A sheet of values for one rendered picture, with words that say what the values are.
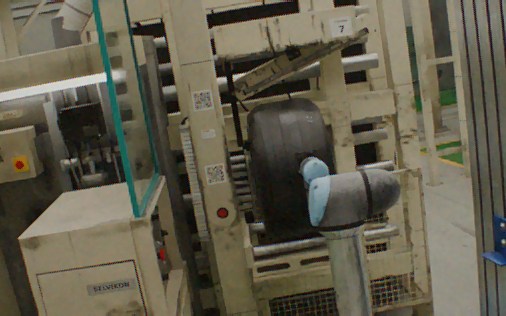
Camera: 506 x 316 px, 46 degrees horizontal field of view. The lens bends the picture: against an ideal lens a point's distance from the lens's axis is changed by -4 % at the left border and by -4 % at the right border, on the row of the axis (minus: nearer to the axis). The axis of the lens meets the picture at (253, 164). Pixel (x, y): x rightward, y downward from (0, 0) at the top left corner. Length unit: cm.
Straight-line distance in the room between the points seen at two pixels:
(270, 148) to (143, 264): 69
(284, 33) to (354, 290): 137
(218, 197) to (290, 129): 41
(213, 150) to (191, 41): 42
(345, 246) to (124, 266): 68
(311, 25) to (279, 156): 66
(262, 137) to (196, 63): 38
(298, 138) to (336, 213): 79
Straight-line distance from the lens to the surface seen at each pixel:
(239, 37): 261
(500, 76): 127
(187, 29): 236
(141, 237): 181
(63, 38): 271
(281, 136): 226
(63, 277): 190
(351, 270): 154
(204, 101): 236
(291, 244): 242
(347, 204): 150
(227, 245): 249
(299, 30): 263
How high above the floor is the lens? 173
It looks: 12 degrees down
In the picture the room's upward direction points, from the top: 9 degrees counter-clockwise
